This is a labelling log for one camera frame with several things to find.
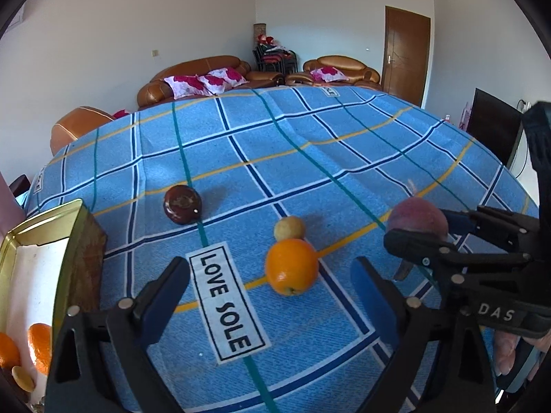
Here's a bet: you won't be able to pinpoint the blue plaid tablecloth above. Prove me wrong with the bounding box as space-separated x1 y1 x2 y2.
23 85 541 413

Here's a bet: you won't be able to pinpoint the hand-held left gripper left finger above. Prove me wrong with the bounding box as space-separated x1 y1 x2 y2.
46 256 192 413

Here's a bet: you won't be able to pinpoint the black chairs with red items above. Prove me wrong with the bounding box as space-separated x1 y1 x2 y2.
252 23 299 74

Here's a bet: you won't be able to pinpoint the brown wooden door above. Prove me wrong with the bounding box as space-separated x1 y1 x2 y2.
382 6 432 108

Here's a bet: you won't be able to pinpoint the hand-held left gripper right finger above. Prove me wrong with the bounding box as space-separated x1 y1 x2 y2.
351 256 500 413

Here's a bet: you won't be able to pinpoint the pink purple round fruit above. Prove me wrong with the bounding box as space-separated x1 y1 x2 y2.
386 181 451 244

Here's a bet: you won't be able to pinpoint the small yellow fruit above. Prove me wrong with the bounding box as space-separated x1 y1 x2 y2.
11 366 36 393
274 216 306 242

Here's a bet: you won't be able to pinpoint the brown leather armchair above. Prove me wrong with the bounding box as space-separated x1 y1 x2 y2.
50 107 117 156

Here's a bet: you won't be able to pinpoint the golden metal tin box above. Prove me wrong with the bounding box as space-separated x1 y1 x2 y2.
0 199 108 401

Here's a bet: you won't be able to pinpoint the black television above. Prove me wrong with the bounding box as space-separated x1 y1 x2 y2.
466 88 524 169

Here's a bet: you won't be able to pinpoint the small brown leather sofa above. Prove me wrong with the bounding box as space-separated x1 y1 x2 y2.
286 54 382 92

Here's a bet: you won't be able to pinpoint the person's right hand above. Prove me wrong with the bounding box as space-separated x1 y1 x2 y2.
492 327 533 380

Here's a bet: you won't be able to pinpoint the orange mandarin with stem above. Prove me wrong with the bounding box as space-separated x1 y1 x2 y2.
28 322 53 375

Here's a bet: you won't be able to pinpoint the long brown leather sofa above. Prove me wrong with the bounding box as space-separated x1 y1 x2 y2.
137 55 285 110

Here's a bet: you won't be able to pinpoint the dark red round fruit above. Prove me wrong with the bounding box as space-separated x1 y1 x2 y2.
164 185 201 225

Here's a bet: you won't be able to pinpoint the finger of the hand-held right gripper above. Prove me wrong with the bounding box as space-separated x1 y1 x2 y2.
439 205 542 253
383 229 533 294

